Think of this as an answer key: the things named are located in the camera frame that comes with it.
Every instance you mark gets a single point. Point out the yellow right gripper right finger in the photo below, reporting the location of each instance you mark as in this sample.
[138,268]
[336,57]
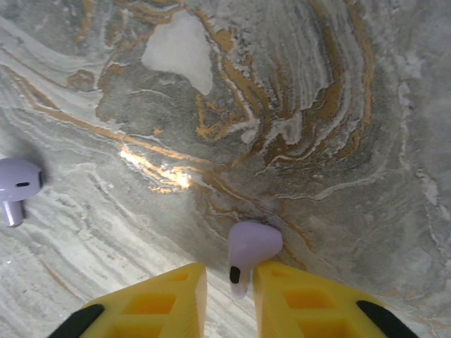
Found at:
[310,310]

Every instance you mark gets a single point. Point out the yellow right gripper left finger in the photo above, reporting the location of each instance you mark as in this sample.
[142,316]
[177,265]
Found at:
[158,306]

